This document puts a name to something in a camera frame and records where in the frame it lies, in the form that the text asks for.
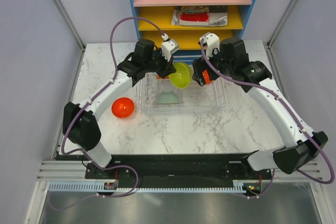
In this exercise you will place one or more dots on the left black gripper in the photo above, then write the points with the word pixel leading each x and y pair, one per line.
pixel 168 67

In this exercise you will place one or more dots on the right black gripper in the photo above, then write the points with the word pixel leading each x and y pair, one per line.
pixel 198 67

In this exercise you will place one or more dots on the red plastic bowl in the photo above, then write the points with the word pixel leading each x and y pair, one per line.
pixel 206 78

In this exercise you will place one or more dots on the lime green bowl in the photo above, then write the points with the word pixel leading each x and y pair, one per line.
pixel 183 75

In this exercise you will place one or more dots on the pale green bowl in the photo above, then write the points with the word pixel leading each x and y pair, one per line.
pixel 167 97

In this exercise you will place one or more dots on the clear wire dish rack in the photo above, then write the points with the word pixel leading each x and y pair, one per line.
pixel 194 99

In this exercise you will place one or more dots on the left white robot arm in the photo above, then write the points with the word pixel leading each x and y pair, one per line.
pixel 80 121

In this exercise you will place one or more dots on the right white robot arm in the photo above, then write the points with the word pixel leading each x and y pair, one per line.
pixel 228 59

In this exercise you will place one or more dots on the red cover magazine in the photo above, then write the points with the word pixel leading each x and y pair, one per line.
pixel 190 16

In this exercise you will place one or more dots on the spiral notebook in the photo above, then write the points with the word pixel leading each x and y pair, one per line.
pixel 218 15

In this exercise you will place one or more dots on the blue shelf unit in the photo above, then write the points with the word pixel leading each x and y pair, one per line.
pixel 154 17

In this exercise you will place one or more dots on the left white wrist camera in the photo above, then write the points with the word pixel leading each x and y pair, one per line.
pixel 169 48

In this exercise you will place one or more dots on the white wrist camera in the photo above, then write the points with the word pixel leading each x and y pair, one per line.
pixel 169 48
pixel 212 44

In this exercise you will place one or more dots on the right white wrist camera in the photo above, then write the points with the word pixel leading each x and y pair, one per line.
pixel 212 44

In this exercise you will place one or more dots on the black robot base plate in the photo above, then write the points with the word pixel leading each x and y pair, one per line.
pixel 190 170

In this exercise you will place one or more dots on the white slotted cable duct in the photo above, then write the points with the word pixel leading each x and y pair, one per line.
pixel 103 187

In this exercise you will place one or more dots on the aluminium frame rail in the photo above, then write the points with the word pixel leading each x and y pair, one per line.
pixel 75 171

